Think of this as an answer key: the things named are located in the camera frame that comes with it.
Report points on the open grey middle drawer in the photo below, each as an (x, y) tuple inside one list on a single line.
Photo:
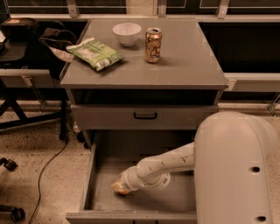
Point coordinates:
[(113, 151)]

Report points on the grey drawer cabinet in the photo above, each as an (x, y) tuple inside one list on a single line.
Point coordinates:
[(187, 74)]

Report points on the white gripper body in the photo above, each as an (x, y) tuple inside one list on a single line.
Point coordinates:
[(127, 183)]

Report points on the black chair caster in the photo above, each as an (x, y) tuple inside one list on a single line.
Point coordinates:
[(9, 164), (16, 214)]

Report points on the dark jacket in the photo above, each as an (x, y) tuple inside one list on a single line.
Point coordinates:
[(56, 42)]

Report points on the gold soda can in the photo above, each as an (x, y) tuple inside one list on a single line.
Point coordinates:
[(153, 39)]

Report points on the black chair caster lower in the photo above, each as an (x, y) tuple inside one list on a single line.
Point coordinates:
[(16, 214)]

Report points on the closed grey top drawer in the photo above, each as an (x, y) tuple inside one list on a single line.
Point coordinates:
[(109, 117)]

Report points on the black chair caster upper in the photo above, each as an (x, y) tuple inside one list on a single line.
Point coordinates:
[(9, 164)]

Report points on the orange fruit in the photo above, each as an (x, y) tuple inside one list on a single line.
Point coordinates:
[(123, 192)]

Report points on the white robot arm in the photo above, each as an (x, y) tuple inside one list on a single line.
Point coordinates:
[(228, 157)]

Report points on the black drawer handle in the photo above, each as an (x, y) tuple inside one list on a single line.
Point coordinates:
[(145, 116)]

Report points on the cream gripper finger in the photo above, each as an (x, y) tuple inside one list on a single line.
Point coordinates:
[(117, 186)]

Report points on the green chip bag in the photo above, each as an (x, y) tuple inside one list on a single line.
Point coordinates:
[(98, 55)]

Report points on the white ceramic bowl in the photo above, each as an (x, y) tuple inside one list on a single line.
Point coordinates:
[(127, 34)]

